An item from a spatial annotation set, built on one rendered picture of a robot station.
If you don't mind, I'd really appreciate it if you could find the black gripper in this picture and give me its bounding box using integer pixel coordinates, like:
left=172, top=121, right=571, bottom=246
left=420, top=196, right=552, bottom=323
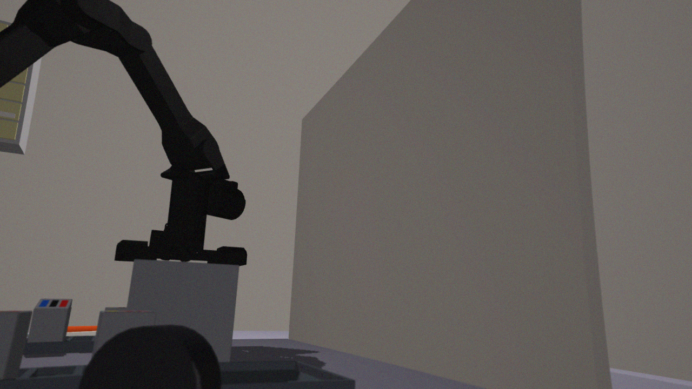
left=115, top=207, right=247, bottom=266

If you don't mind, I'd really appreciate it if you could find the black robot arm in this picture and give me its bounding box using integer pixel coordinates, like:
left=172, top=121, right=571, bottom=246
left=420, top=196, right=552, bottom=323
left=0, top=0, right=245, bottom=220

